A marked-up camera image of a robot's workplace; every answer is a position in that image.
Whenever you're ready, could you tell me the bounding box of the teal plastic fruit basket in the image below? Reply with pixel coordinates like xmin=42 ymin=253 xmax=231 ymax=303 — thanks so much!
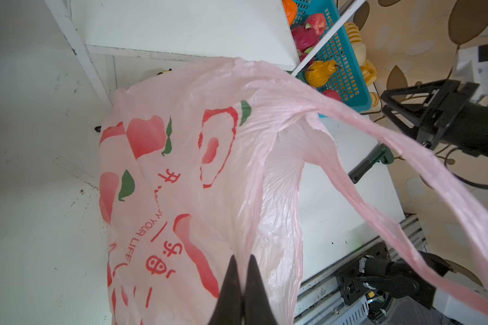
xmin=294 ymin=1 xmax=372 ymax=112

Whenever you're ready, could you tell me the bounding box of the white two-tier shelf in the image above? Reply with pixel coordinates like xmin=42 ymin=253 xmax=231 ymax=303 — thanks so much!
xmin=44 ymin=0 xmax=367 ymax=106

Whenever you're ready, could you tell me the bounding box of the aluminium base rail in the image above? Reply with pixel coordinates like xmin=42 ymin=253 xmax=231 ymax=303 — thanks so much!
xmin=294 ymin=237 xmax=423 ymax=324

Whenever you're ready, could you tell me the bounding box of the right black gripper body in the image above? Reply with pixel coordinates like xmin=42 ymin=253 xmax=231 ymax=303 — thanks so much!
xmin=380 ymin=79 xmax=480 ymax=148

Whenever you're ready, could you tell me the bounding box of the green tape dispenser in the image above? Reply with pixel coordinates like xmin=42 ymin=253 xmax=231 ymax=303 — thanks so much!
xmin=348 ymin=144 xmax=394 ymax=184

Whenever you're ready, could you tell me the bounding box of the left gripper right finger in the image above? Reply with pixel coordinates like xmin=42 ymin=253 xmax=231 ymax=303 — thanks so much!
xmin=243 ymin=255 xmax=278 ymax=325

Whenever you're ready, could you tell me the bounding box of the yellow black tape measure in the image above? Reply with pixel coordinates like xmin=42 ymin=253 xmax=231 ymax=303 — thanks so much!
xmin=157 ymin=69 xmax=172 ymax=75

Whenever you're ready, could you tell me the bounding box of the orange fruit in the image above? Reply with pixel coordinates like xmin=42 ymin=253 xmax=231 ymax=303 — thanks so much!
xmin=282 ymin=0 xmax=298 ymax=26

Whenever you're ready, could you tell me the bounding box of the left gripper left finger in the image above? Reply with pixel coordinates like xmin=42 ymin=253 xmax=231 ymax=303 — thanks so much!
xmin=208 ymin=256 xmax=243 ymax=325

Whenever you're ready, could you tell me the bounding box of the white bread tray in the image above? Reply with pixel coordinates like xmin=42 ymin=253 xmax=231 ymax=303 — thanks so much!
xmin=340 ymin=22 xmax=379 ymax=112

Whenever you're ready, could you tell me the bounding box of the pink dragon fruit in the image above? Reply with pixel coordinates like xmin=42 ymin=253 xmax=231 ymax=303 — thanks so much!
xmin=291 ymin=26 xmax=319 ymax=52

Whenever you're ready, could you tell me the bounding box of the pink plastic grocery bag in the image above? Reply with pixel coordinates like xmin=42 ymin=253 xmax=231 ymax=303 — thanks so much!
xmin=99 ymin=58 xmax=488 ymax=324

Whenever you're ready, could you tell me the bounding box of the red apple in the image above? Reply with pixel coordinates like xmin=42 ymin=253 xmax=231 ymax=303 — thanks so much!
xmin=305 ymin=13 xmax=328 ymax=37

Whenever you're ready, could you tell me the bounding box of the yellow pear fruit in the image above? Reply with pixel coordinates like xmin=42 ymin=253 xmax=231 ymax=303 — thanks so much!
xmin=304 ymin=60 xmax=340 ymax=88

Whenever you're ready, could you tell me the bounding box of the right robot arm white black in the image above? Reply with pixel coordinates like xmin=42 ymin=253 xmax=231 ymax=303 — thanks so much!
xmin=381 ymin=44 xmax=488 ymax=157

